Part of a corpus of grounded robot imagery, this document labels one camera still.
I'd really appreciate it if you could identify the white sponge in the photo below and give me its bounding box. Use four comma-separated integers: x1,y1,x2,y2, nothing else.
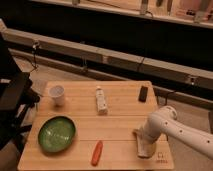
133,129,151,159

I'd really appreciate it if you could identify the white paper cup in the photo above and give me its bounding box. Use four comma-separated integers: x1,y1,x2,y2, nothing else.
48,85,65,106

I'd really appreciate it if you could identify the black chair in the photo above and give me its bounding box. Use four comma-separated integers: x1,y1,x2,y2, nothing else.
0,34,40,152

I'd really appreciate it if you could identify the orange carrot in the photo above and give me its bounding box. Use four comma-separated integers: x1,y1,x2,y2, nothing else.
91,141,103,166

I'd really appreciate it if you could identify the wooden table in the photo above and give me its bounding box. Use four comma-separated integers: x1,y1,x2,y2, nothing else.
18,81,174,171

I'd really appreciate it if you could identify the green ceramic bowl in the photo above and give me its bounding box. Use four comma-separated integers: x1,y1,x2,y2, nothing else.
38,116,76,153

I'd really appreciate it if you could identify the black rectangular block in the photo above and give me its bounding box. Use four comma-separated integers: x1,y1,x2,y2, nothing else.
138,86,148,102

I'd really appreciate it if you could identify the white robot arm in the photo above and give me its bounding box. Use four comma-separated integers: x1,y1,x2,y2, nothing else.
141,106,213,160

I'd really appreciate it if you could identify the white tube bottle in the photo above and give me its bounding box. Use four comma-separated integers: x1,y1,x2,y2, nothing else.
96,86,108,115

